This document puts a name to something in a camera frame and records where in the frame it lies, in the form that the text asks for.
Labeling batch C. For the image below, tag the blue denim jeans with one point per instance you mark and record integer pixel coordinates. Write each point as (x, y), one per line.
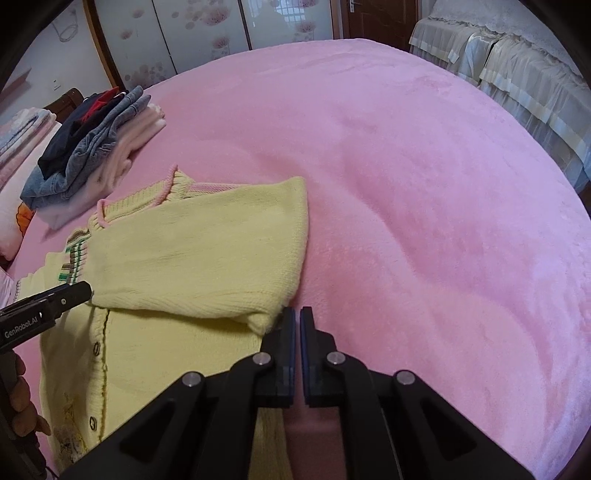
(92, 150)

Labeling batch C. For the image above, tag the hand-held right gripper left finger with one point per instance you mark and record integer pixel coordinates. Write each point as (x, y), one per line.
(288, 334)

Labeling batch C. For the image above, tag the pink wall shelf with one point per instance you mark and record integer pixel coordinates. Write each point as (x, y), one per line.
(18, 82)

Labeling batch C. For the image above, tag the pink pillow with orange print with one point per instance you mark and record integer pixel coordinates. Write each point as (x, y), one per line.
(9, 221)

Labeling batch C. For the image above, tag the person's left hand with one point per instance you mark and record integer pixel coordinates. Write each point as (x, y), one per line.
(21, 397)

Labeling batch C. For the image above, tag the yellow knit sweater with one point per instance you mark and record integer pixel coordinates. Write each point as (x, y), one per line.
(184, 258)

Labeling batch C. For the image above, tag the pink plush blanket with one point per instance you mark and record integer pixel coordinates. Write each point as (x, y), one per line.
(415, 207)

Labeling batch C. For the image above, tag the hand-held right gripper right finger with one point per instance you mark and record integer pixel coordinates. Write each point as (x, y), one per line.
(305, 334)

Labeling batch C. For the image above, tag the brown wooden door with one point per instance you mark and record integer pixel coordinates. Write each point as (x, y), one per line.
(378, 18)

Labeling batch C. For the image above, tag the navy folded garment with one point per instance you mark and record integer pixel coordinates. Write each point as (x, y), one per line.
(60, 145)

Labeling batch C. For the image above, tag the pile of folded clothes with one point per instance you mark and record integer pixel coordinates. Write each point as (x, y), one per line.
(136, 136)

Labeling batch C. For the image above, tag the floral sliding wardrobe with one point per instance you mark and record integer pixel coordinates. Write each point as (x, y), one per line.
(198, 27)

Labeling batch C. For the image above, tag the wooden headboard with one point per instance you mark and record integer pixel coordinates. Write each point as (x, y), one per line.
(69, 100)

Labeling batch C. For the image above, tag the red folded garment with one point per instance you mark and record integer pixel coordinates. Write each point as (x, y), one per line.
(105, 98)

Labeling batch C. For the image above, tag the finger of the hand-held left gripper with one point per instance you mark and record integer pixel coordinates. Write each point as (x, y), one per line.
(69, 296)

